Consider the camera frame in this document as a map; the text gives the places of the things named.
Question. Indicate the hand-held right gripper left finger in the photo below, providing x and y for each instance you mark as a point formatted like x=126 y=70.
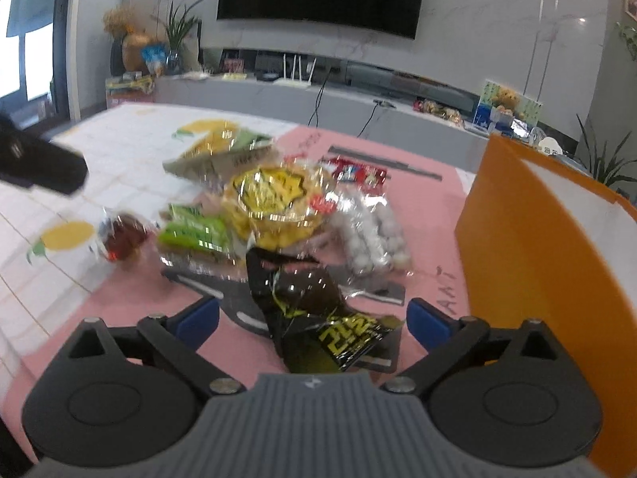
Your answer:
x=199 y=321

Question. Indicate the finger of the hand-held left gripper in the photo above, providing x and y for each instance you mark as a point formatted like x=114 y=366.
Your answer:
x=45 y=164

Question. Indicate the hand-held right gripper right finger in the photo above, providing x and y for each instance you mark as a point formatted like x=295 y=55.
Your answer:
x=428 y=321

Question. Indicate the black yellow snack packet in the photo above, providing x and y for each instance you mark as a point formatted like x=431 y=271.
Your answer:
x=308 y=318

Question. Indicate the orange box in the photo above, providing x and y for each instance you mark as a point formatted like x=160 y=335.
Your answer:
x=547 y=239

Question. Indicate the pile of wrapped snacks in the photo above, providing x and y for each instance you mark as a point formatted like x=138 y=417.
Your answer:
x=438 y=109

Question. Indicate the lemon print tablecloth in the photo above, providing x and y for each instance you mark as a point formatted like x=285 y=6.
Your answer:
x=124 y=134

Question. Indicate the clear bag of white balls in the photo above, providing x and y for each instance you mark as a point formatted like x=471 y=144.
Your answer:
x=373 y=239

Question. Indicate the brown candy packet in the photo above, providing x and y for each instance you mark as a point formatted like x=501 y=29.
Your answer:
x=122 y=239

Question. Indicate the yellow striped packets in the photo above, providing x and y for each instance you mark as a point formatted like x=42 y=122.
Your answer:
x=127 y=82

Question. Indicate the window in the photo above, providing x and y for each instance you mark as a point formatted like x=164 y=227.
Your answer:
x=25 y=35

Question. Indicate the clear yellow snack bag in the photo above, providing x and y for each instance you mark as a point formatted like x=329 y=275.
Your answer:
x=273 y=194

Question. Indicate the blue snack bags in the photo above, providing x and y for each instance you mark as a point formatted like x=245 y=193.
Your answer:
x=154 y=57

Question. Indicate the dried flower bouquet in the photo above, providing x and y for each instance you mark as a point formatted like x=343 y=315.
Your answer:
x=127 y=35

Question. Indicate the green white snack packet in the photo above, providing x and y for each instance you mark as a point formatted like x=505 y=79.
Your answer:
x=219 y=157

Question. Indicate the red snack packet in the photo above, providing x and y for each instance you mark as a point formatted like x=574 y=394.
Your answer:
x=356 y=172

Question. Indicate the green plant in vase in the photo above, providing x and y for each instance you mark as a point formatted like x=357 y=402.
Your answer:
x=176 y=25

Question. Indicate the small white object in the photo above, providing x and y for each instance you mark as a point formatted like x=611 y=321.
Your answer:
x=547 y=145

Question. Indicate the grey television cabinet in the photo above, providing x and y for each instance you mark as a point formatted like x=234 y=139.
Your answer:
x=348 y=104

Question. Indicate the spiky potted plant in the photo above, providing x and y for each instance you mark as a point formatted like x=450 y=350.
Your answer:
x=607 y=159

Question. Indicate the white router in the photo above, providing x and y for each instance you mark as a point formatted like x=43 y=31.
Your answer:
x=298 y=77

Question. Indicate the hanging green plant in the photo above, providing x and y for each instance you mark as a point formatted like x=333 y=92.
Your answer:
x=629 y=40

